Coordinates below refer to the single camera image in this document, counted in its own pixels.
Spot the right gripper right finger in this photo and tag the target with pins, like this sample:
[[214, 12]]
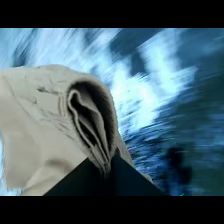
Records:
[[133, 181]]

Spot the beige garment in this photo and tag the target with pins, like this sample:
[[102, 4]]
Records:
[[36, 126]]

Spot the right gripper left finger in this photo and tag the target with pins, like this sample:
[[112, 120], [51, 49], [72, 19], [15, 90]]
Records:
[[83, 181]]

